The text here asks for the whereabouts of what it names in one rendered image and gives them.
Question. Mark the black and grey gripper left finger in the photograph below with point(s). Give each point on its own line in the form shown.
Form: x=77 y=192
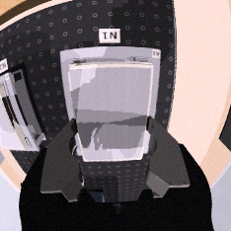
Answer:
x=54 y=178

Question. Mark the white label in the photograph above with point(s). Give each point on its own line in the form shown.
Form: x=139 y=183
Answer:
x=109 y=35
x=3 y=65

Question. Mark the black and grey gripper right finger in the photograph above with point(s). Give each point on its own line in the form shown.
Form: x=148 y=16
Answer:
x=172 y=172

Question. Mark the white multi-well plate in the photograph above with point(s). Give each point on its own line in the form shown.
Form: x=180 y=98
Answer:
x=111 y=64

